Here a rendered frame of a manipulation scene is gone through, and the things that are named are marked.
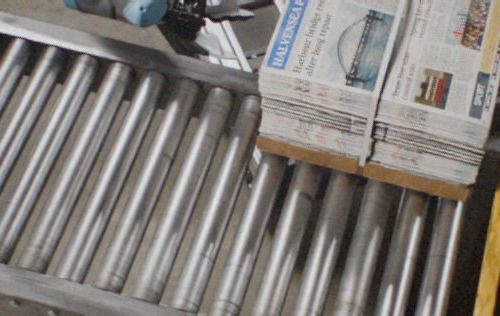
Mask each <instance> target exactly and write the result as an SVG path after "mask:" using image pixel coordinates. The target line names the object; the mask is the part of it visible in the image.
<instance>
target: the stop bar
mask: <svg viewBox="0 0 500 316"><path fill-rule="evenodd" d="M499 279H500V169H499V174H498V181H497V187H496V192H495V198H494V203H493V209H492V215H491V220H490V226H489V231H488V237H487V243H486V248H485V255H484V261H482V266H481V272H480V277H479V283H478V289H477V294H476V300H475V306H474V311H473V316H493V315H494V309H495V303H496V297H497V291H498V285H499Z"/></svg>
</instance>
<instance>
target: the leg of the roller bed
mask: <svg viewBox="0 0 500 316"><path fill-rule="evenodd" d="M494 198H495V192H493V191H489V190H485V189H480V188H476V187H472V186H471V188H470V193H469V198H468V203H467V208H466V213H465V219H464V224H463V229H462V234H461V239H460V244H459V249H458V255H457V261H456V266H455V271H454V276H453V281H452V286H451V291H450V297H449V302H448V307H447V312H448V310H449V308H450V305H451V303H452V299H453V296H454V295H455V293H456V291H457V288H458V286H459V283H460V281H461V279H462V276H463V274H464V271H465V269H466V266H467V264H468V262H469V259H470V257H471V254H472V251H473V249H474V246H475V244H476V241H477V239H478V236H479V234H480V232H481V229H482V227H483V224H485V222H486V220H487V217H488V215H489V212H490V210H491V207H492V205H493V203H494ZM447 312H446V315H447Z"/></svg>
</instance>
